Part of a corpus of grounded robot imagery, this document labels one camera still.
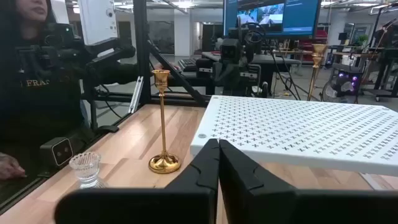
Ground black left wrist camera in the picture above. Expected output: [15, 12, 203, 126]
[219, 37, 242, 62]

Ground small green plant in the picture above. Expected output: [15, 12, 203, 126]
[356, 33, 370, 48]

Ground computer with purple lights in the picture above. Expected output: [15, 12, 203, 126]
[330, 63, 365, 94]

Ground person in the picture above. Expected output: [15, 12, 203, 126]
[0, 0, 162, 187]

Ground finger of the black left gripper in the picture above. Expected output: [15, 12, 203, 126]
[229, 70, 247, 96]
[213, 70, 231, 96]

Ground black keyboard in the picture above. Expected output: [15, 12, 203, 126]
[178, 57, 199, 73]

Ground tall gold candlestick holder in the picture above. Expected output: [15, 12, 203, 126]
[307, 43, 328, 102]

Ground blue-screen computer monitor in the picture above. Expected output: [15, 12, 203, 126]
[223, 0, 323, 40]

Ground clear glass candle holder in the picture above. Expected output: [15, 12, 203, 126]
[68, 151, 106, 190]

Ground white plastic box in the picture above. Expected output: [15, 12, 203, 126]
[77, 0, 119, 46]

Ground red cabinet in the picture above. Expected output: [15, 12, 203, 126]
[298, 29, 330, 63]

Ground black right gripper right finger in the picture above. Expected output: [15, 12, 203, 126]
[219, 139, 398, 224]

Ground person's hand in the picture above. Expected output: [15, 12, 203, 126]
[0, 152, 27, 182]

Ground black depth camera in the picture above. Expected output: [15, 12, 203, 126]
[39, 136, 75, 170]

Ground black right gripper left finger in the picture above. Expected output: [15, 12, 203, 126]
[54, 139, 220, 224]

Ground white perforated shelf riser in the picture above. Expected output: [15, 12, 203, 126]
[190, 95, 398, 177]

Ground wire floor fan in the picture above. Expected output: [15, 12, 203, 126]
[321, 78, 358, 104]

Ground black workstation frame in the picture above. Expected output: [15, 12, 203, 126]
[360, 0, 398, 102]

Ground silver aluminium bar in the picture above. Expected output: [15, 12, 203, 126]
[127, 75, 145, 114]

